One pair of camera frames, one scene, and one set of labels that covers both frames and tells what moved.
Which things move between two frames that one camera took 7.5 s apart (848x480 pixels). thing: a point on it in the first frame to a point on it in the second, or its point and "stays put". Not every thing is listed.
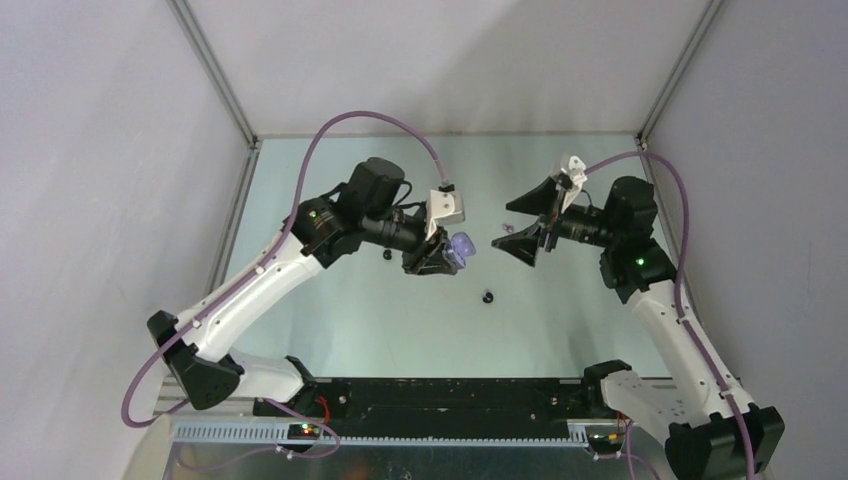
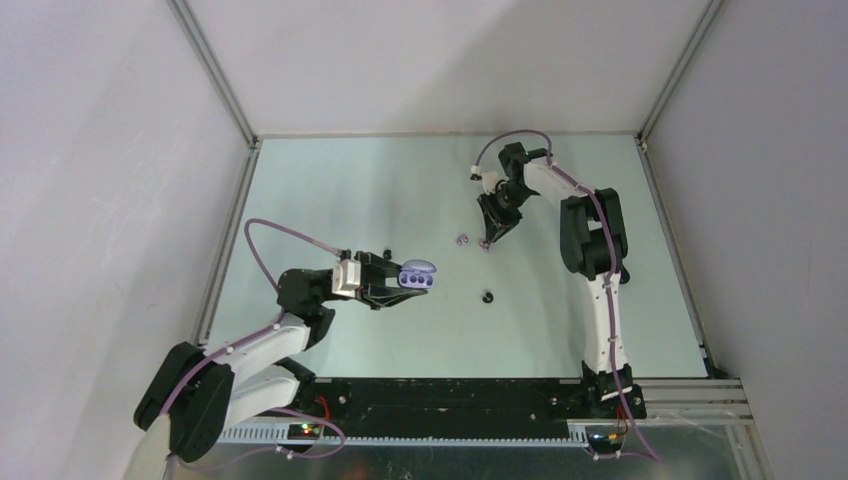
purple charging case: x=459 y=247 to x=416 y=274
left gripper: x=428 y=258 to x=373 y=290
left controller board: x=303 y=431 stays put
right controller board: x=605 y=439 stays put
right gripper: x=544 y=201 to x=496 y=222
